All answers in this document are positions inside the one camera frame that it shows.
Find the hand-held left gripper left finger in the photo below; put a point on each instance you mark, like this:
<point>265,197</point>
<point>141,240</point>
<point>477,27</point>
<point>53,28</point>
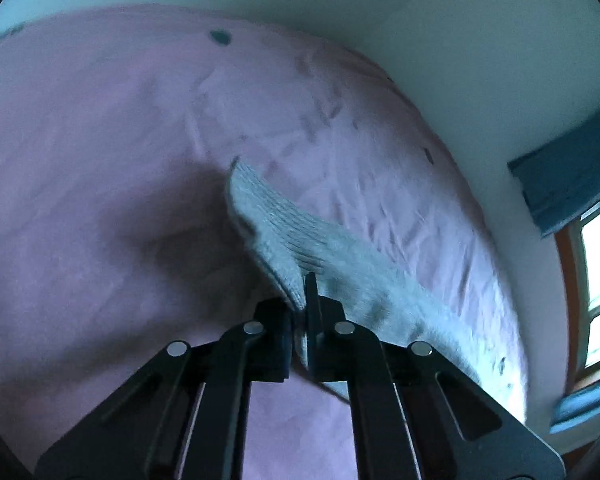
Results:
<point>279,347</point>

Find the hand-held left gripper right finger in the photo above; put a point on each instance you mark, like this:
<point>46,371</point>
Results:
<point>311,310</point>

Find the grey knit sweater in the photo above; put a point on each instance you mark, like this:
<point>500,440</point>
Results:
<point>290,230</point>

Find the pink dotted bed sheet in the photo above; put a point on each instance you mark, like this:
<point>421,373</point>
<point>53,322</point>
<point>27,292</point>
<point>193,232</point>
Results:
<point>105,160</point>

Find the blue curtain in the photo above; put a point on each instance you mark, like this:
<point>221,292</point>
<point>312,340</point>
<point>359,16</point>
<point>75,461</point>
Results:
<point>565,175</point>
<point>587,405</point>

